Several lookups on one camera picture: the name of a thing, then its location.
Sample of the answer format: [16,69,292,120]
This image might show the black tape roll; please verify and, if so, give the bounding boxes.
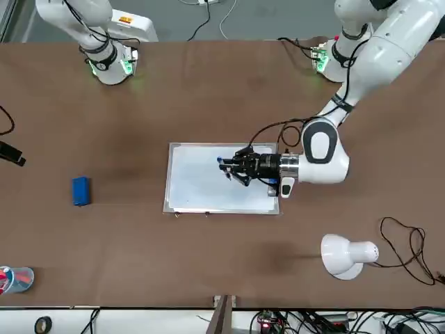
[34,316,53,334]

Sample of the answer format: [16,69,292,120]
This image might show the small red-lit circuit board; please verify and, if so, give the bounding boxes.
[256,310,279,330]

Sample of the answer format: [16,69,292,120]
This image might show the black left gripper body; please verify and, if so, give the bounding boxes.
[250,152,282,182]

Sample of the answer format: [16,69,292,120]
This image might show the blue whiteboard eraser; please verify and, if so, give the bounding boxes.
[72,176,92,208]

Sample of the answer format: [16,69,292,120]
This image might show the aluminium frame rail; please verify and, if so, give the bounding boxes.
[208,294,239,334]

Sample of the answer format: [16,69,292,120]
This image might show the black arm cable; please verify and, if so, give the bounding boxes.
[0,105,15,136]
[247,20,371,164]

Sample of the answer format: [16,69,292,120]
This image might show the silver framed whiteboard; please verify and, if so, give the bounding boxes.
[162,141,281,216]

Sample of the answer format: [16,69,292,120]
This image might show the clear plastic pen cup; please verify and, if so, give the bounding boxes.
[0,266,35,295]

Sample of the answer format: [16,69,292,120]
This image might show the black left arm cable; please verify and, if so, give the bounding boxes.
[247,20,371,164]

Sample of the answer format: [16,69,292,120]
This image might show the black lamp cable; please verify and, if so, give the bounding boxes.
[368,217,445,287]

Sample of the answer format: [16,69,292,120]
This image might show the white cart orange label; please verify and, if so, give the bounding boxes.
[110,8,159,42]

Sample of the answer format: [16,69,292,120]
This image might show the white desk lamp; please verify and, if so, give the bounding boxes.
[319,233,380,281]

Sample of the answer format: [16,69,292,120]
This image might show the black floor cable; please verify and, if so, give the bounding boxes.
[186,3,211,42]

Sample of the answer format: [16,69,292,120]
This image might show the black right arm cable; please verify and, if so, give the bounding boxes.
[0,105,15,136]

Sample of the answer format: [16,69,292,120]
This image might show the white and blue whiteboard marker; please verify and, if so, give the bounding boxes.
[216,156,233,181]

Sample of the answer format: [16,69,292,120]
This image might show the white floor cable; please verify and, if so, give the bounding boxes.
[219,0,237,40]

